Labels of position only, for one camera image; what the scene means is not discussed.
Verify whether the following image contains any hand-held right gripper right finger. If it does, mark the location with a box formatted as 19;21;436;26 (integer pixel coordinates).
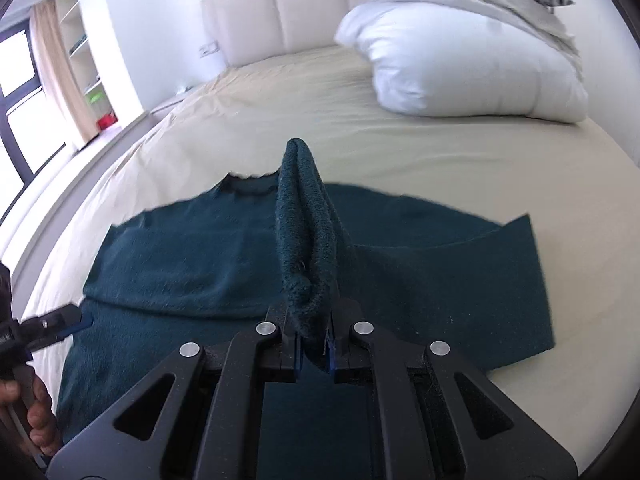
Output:
324;298;581;480

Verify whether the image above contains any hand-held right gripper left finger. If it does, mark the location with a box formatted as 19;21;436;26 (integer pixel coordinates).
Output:
45;306;304;480

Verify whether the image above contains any white duvet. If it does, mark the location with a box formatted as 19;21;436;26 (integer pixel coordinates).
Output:
334;2;590;123

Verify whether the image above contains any person's left hand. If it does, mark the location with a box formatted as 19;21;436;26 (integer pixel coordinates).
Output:
0;374;62;458

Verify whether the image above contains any black framed window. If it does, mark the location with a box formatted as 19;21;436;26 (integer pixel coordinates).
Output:
0;30;68;216

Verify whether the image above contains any cream padded headboard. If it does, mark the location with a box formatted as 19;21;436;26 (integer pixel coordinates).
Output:
200;0;381;66

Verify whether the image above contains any bed with beige sheet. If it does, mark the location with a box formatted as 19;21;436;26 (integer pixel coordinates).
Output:
10;45;636;480

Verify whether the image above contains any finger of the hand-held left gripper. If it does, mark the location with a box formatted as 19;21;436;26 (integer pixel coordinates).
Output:
20;306;95;352

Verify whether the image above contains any beige curtain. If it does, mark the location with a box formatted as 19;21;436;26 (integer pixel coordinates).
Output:
30;0;101;143

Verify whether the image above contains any white shelf unit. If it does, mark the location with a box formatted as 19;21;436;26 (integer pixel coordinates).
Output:
55;0;146;146

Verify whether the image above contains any dark teal sweater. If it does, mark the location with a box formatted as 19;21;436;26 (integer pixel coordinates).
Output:
55;137;556;480

